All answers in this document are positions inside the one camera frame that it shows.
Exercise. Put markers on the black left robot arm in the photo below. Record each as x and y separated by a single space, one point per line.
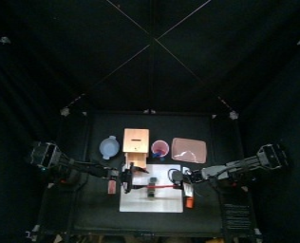
81 166

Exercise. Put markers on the small blue red toy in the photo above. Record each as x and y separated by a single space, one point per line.
158 154

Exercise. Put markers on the wooden box with drawer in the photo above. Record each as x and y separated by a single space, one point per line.
136 140

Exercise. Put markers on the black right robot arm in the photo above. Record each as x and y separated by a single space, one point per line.
230 167

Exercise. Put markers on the black printed label panel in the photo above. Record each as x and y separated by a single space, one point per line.
238 218

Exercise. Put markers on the red rectangular block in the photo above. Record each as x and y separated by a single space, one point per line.
112 186

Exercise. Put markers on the pink rectangular plate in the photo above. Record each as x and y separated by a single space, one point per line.
191 147

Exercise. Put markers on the red toy knife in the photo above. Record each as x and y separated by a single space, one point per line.
163 186

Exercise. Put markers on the metal frame corner bracket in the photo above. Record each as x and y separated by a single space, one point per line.
148 111
65 111
234 114

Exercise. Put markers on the pink plastic cup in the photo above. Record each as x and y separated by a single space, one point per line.
160 146

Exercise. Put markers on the orange cylindrical toy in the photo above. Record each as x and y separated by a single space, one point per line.
190 202

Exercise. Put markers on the light blue bowl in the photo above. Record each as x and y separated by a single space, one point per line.
109 147

